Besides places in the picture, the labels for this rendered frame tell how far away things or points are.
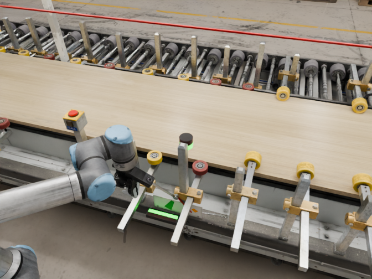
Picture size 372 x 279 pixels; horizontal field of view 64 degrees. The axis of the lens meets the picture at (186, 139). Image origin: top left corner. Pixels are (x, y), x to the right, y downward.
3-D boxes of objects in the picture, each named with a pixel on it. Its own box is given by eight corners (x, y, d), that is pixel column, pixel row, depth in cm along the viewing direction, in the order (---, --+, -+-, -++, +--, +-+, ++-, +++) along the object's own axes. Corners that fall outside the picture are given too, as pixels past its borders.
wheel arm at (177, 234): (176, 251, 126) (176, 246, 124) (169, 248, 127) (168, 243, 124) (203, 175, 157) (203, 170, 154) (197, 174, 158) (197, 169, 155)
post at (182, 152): (186, 214, 154) (185, 148, 122) (180, 212, 155) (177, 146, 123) (189, 208, 157) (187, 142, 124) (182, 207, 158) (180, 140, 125)
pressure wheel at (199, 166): (205, 186, 155) (205, 172, 147) (190, 183, 156) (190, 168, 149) (208, 175, 160) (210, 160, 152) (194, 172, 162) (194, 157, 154)
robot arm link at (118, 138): (99, 127, 105) (125, 118, 109) (106, 152, 114) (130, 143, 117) (107, 143, 99) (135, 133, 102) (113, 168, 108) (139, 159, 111)
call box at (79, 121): (80, 133, 134) (75, 120, 129) (66, 130, 136) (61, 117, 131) (88, 124, 139) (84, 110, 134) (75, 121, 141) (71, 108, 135)
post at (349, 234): (337, 262, 142) (380, 202, 109) (329, 260, 142) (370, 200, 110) (336, 255, 144) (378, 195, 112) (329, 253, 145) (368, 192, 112)
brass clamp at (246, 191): (255, 206, 131) (257, 199, 127) (225, 199, 134) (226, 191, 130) (257, 195, 135) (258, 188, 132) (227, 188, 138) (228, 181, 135)
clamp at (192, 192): (200, 204, 144) (200, 198, 140) (174, 197, 147) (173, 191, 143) (203, 195, 148) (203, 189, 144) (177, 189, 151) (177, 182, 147)
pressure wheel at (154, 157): (165, 171, 163) (164, 156, 155) (152, 176, 160) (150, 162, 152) (159, 161, 168) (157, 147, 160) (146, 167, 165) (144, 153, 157)
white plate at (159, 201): (201, 219, 151) (202, 207, 145) (154, 206, 157) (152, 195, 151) (202, 218, 152) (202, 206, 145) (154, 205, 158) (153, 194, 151)
